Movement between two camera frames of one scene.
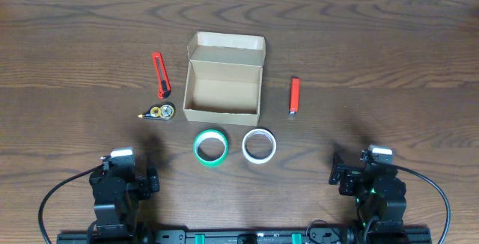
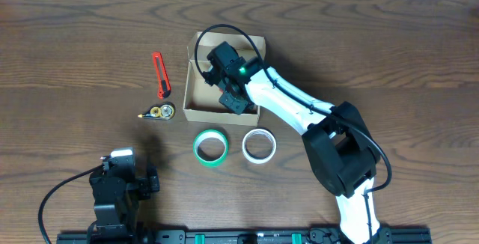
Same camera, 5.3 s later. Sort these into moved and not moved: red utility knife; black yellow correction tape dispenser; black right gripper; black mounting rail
Moved: black right gripper
Not moved: red utility knife; black yellow correction tape dispenser; black mounting rail
